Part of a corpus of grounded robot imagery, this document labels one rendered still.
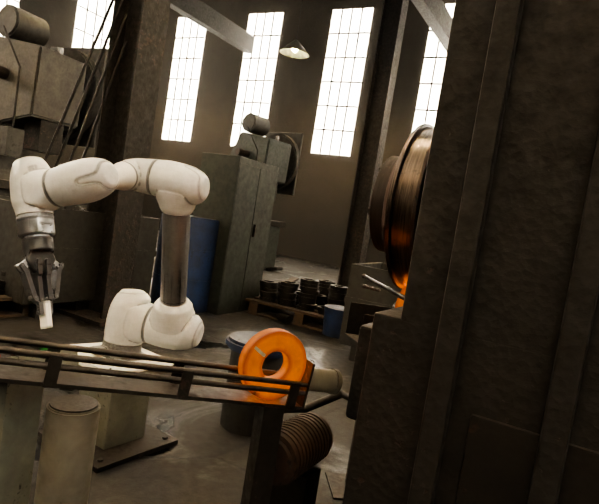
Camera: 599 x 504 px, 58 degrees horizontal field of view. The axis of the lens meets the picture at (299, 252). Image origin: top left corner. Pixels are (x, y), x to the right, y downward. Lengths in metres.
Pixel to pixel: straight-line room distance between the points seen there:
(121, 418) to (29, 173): 1.16
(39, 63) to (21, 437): 5.38
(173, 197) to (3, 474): 0.97
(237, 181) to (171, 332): 3.04
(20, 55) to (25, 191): 5.30
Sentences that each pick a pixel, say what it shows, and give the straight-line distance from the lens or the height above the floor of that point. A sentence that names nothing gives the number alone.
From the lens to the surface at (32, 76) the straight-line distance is 6.58.
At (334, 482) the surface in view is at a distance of 2.34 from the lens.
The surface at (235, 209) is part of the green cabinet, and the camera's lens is 5.05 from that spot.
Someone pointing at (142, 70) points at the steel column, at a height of 1.93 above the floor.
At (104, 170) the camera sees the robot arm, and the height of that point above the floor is 1.08.
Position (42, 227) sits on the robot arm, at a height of 0.91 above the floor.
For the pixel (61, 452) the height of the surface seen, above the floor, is 0.43.
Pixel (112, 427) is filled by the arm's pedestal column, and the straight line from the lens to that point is 2.33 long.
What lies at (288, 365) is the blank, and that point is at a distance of 1.22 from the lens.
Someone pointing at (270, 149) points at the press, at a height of 2.09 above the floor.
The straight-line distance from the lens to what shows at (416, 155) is 1.40.
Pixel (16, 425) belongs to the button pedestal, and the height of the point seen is 0.44.
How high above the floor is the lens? 1.04
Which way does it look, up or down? 4 degrees down
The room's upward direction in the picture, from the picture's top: 9 degrees clockwise
